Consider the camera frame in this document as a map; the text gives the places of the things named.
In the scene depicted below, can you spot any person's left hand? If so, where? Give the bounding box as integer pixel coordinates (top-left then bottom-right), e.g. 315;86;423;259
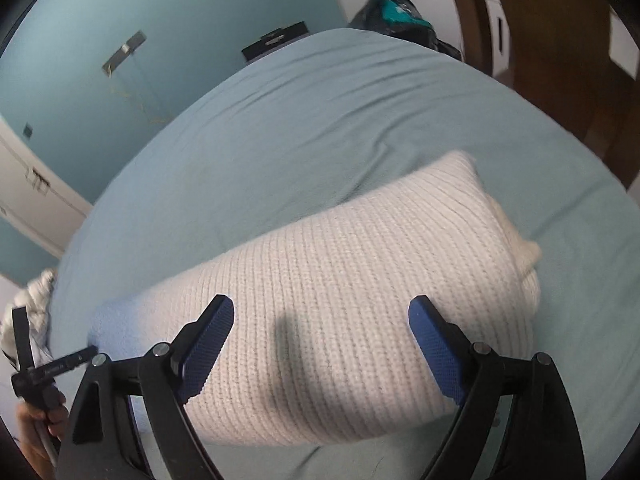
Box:
15;400;68;480

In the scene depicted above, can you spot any white door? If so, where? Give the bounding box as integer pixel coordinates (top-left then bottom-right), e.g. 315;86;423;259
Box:
0;115;93;256

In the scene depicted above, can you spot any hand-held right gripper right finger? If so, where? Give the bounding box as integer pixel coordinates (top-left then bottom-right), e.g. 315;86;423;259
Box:
407;295;588;480

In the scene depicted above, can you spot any light blue bed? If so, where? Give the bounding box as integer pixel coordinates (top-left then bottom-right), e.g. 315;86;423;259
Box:
47;27;633;480

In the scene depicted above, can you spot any grey wall power strip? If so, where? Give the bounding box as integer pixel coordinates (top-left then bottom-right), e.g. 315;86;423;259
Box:
101;31;147;77

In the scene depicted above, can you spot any black flat box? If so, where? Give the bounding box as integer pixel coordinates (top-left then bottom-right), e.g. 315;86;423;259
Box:
241;21;312;63

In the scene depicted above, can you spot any black bag with teal item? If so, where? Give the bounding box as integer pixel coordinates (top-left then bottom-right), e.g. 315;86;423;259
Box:
347;0;463;61

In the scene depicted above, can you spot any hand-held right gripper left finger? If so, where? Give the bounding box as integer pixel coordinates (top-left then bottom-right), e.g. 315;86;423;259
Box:
55;294;236;480

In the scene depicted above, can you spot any white and blue knit sweater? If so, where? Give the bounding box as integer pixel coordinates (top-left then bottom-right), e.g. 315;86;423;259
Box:
87;150;543;448

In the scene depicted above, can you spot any white down jacket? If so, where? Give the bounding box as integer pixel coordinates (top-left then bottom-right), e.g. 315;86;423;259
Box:
0;267;58;361

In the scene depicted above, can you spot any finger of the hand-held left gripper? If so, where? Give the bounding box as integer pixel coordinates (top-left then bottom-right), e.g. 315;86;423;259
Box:
11;306;36;372
27;345;99;378

